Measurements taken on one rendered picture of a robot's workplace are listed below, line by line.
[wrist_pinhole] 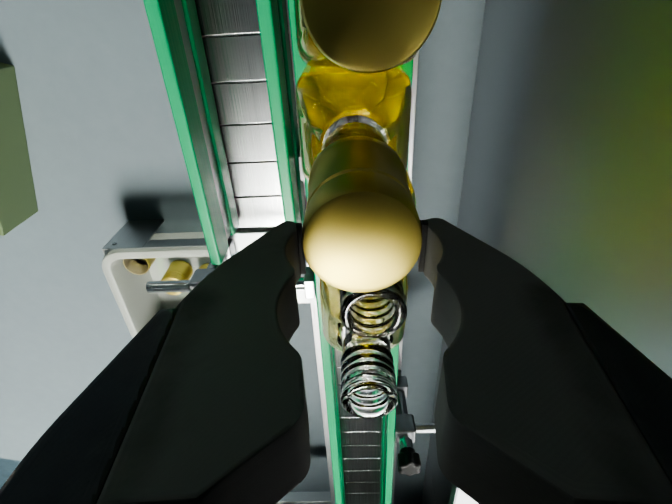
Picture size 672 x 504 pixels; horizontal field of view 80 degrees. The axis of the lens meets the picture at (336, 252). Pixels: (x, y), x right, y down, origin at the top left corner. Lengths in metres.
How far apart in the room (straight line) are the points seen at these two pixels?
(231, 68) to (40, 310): 0.59
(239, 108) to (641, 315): 0.35
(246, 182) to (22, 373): 0.70
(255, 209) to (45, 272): 0.44
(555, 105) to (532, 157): 0.04
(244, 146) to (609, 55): 0.31
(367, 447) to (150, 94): 0.62
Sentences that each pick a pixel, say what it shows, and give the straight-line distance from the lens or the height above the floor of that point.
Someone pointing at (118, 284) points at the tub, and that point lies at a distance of 0.63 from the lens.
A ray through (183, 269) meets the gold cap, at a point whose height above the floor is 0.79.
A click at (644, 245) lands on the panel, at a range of 0.22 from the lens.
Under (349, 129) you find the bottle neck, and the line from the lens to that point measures 0.16.
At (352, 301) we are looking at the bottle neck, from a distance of 0.17.
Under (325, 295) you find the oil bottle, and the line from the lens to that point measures 0.25.
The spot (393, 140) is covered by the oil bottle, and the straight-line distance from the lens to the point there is 0.19.
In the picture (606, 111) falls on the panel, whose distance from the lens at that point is 0.24.
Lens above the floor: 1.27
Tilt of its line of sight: 57 degrees down
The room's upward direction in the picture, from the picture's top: 178 degrees counter-clockwise
